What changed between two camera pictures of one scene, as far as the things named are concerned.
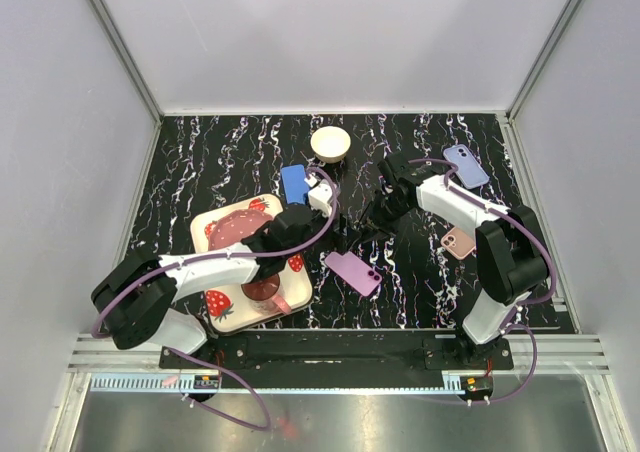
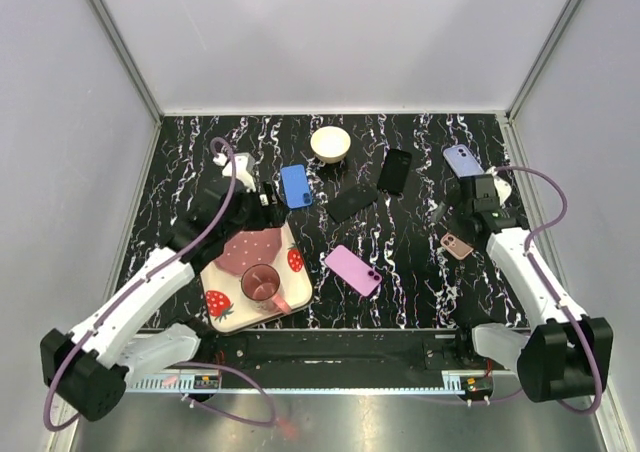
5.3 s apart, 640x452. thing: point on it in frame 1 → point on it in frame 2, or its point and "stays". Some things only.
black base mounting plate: x=336 y=359 stays
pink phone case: x=459 y=242 stays
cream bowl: x=330 y=144 stays
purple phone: x=355 y=270 stays
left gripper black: x=334 y=240 → x=272 y=215
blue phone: x=295 y=183 stays
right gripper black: x=375 y=218 → x=456 y=204
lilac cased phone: x=470 y=171 stays
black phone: x=363 y=233 → x=350 y=201
